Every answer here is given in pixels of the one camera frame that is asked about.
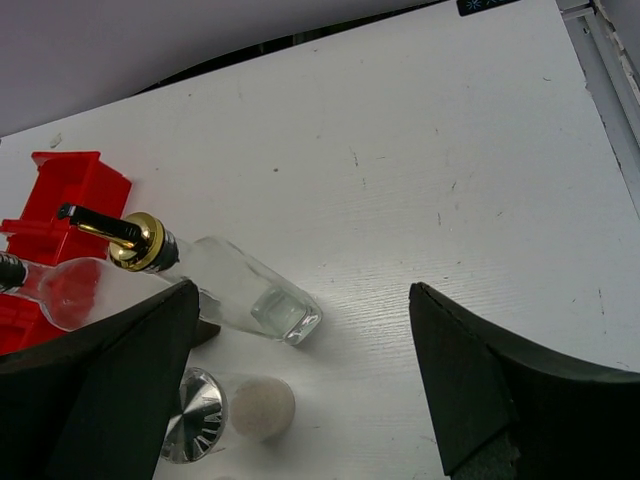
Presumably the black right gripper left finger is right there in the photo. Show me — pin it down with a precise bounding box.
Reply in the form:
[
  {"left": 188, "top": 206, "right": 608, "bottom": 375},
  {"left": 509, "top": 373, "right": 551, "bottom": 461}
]
[{"left": 1, "top": 281, "right": 199, "bottom": 479}]

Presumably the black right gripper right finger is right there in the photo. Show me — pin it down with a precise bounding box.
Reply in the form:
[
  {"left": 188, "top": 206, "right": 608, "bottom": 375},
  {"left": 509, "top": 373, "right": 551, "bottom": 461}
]
[{"left": 409, "top": 283, "right": 639, "bottom": 479}]

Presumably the dark sauce bottle gold pourer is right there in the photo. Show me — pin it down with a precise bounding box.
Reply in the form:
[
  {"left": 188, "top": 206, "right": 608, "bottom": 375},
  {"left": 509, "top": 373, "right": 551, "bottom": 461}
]
[{"left": 1, "top": 252, "right": 170, "bottom": 332}]

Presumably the clear bottle gold pourer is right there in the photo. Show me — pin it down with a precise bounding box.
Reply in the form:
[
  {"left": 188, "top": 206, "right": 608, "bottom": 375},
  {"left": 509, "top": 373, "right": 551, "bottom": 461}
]
[{"left": 57, "top": 203, "right": 323, "bottom": 346}]

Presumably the tall white powder shaker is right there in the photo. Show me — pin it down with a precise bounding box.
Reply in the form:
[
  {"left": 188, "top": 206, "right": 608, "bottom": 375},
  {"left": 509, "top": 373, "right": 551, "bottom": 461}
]
[{"left": 160, "top": 367, "right": 296, "bottom": 465}]

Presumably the red plastic compartment bin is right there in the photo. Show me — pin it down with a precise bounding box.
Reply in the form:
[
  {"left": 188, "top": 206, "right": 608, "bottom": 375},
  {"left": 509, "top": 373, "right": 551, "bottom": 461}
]
[{"left": 0, "top": 151, "right": 134, "bottom": 357}]

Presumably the small tape scrap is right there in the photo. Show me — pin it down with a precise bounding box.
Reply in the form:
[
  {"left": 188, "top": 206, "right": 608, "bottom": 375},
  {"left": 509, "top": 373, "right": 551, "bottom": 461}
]
[{"left": 49, "top": 134, "right": 62, "bottom": 149}]

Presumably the blue logo sticker right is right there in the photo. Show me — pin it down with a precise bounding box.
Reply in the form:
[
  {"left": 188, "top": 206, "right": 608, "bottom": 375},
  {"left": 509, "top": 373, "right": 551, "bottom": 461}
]
[{"left": 456, "top": 0, "right": 518, "bottom": 17}]

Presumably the aluminium table rail right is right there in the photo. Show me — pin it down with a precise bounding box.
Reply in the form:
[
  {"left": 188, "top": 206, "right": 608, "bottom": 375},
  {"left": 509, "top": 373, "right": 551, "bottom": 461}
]
[{"left": 557, "top": 1, "right": 639, "bottom": 208}]

